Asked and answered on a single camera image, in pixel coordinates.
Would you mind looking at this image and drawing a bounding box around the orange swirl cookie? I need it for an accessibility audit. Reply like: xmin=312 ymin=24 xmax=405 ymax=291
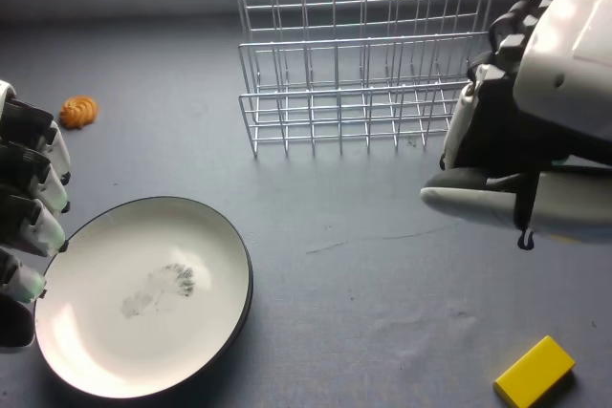
xmin=58 ymin=95 xmax=100 ymax=131

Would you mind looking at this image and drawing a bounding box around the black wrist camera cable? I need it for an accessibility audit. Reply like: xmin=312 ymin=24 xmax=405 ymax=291
xmin=514 ymin=171 xmax=536 ymax=251

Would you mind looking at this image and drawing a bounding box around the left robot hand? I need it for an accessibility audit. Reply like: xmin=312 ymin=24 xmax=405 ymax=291
xmin=0 ymin=80 xmax=73 ymax=350

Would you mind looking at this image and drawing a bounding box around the silver wire dish rack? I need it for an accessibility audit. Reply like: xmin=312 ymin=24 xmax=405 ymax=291
xmin=234 ymin=0 xmax=494 ymax=160

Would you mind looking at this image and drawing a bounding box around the yellow rectangular block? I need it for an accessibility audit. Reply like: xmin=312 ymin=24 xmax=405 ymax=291
xmin=493 ymin=334 xmax=577 ymax=408

